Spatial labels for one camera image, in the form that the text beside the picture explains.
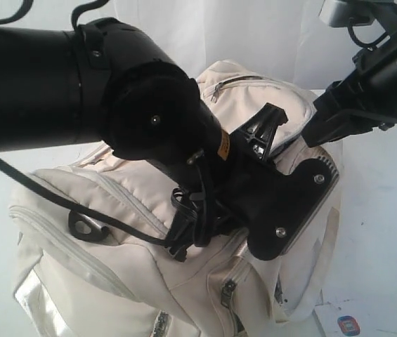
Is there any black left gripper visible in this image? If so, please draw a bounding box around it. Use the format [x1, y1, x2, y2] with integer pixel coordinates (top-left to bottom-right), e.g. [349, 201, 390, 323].
[168, 103, 339, 263]

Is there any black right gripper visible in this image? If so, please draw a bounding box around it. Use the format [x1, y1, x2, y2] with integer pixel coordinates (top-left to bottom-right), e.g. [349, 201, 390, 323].
[301, 80, 397, 147]

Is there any cream fabric duffel bag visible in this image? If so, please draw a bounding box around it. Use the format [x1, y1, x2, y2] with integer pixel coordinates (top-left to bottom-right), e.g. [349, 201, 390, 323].
[9, 60, 340, 336]

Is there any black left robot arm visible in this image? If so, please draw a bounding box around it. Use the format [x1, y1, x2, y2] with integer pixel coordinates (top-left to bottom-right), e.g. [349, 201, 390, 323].
[0, 18, 338, 261]

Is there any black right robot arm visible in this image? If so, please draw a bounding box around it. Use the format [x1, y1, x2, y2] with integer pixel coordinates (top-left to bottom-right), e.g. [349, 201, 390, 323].
[301, 1, 397, 147]

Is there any white paper card with logo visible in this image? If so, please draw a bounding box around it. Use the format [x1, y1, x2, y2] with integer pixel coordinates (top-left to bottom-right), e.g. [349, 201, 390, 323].
[315, 300, 372, 337]

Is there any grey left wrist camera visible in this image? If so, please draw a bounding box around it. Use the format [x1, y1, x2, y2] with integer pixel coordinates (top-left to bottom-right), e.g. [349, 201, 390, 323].
[278, 147, 341, 257]

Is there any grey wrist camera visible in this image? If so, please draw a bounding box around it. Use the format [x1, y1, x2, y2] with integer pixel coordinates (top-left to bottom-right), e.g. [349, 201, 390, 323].
[319, 0, 389, 28]
[278, 147, 341, 257]

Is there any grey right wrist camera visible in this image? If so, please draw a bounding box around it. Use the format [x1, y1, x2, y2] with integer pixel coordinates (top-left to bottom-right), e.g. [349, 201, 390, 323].
[319, 0, 389, 28]

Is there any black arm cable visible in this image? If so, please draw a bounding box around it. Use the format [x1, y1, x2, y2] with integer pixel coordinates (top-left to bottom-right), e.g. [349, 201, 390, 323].
[0, 0, 188, 263]

